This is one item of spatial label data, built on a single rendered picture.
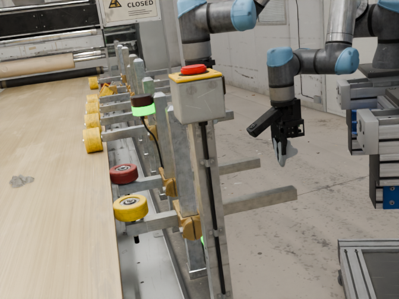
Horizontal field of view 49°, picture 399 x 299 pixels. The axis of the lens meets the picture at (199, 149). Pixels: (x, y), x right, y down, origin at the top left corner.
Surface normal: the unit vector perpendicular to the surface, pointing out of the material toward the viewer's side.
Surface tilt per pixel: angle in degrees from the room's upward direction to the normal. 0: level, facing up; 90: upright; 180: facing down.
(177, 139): 90
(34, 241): 0
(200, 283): 0
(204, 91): 90
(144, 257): 0
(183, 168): 90
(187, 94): 90
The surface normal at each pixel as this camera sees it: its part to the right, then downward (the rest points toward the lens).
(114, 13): 0.22, 0.27
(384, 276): -0.12, -0.95
